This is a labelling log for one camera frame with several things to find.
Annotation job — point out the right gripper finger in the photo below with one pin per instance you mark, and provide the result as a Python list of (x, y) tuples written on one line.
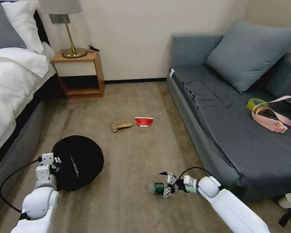
[(168, 191), (166, 173)]

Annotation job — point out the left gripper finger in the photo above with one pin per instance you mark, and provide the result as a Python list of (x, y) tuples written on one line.
[(57, 160), (56, 168)]

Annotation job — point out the crushed green drink can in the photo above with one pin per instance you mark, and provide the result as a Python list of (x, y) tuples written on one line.
[(157, 188)]

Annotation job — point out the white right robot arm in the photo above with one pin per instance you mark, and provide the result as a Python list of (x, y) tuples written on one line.
[(228, 204)]

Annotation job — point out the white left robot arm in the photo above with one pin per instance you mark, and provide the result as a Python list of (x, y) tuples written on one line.
[(38, 201)]

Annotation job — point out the grey upholstered bed base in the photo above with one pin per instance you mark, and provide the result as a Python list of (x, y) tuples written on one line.
[(12, 155)]

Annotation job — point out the crushed red paper cup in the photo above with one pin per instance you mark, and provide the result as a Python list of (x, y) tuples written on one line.
[(143, 121)]

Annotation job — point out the crumpled brown paper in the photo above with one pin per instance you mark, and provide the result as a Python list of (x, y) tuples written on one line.
[(121, 125)]

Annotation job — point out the blue-grey sofa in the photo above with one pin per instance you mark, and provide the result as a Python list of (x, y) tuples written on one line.
[(232, 136)]

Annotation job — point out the white bed duvet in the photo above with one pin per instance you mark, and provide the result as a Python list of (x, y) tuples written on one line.
[(7, 87)]

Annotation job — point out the wooden nightstand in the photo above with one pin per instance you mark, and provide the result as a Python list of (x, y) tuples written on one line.
[(100, 72)]

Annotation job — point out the white sofa tag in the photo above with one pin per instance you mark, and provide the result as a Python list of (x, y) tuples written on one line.
[(171, 73)]

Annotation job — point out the brass lamp with pale shade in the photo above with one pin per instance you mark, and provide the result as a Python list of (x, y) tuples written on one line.
[(74, 52)]

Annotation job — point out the yellow tape roll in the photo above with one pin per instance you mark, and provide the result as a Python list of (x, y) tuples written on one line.
[(253, 103)]

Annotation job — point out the black bed headboard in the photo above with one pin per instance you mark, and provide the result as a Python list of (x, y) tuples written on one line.
[(41, 29)]

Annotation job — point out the grey bed pillow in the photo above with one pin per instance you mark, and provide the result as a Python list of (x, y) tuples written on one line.
[(2, 29)]

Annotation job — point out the large blue-grey square cushion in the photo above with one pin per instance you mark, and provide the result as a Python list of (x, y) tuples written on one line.
[(247, 55)]

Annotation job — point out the white bed pillow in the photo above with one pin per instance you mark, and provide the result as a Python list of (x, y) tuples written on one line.
[(21, 21)]

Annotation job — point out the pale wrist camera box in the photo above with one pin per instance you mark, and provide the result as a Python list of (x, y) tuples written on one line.
[(48, 159), (171, 179)]

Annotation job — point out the grey metal wall panel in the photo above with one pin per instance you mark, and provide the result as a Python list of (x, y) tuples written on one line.
[(54, 19)]

